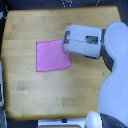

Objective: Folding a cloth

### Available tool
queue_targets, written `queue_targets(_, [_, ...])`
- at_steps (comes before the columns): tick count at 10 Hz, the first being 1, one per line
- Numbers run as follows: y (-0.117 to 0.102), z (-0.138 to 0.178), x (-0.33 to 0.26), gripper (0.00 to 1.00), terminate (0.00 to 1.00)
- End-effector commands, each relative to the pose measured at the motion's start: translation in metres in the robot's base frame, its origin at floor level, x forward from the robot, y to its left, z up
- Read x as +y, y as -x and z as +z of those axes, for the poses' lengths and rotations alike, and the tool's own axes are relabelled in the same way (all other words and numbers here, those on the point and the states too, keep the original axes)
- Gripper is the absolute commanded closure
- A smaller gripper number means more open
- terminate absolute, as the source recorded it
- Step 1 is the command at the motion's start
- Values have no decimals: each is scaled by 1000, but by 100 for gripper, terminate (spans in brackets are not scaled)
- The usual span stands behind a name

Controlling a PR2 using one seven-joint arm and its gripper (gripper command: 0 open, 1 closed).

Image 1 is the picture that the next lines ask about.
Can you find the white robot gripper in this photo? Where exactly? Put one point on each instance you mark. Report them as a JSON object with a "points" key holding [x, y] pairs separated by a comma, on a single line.
{"points": [[82, 40]]}

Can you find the pink square cloth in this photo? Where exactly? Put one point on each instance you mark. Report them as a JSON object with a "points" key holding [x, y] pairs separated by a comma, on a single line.
{"points": [[50, 56]]}

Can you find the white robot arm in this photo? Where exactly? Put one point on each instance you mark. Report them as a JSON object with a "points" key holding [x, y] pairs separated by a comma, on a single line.
{"points": [[111, 44]]}

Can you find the wooden table board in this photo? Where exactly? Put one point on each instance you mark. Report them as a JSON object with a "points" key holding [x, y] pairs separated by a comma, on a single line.
{"points": [[67, 93]]}

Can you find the grey left side device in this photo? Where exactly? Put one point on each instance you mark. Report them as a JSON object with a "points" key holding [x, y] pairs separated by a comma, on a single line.
{"points": [[3, 121]]}

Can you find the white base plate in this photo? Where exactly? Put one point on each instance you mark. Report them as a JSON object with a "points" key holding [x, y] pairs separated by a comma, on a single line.
{"points": [[80, 122]]}

